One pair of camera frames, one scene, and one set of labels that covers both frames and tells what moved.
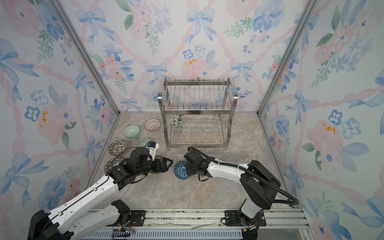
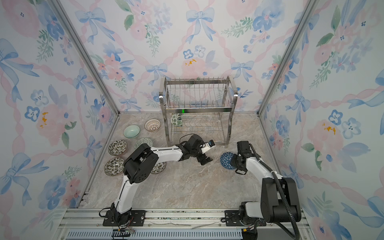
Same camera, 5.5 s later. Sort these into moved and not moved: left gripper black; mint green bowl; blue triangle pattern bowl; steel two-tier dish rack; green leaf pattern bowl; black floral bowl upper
Moved: blue triangle pattern bowl; left gripper black
Not moved: steel two-tier dish rack; mint green bowl; green leaf pattern bowl; black floral bowl upper
